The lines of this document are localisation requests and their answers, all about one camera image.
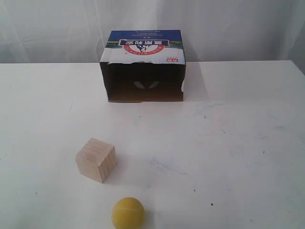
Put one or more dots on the yellow ball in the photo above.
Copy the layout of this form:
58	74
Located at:
128	213

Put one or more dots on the blue white cardboard box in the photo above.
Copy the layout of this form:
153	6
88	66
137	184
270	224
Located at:
144	66

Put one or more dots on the light wooden cube block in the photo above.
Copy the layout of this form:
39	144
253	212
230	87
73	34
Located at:
96	160

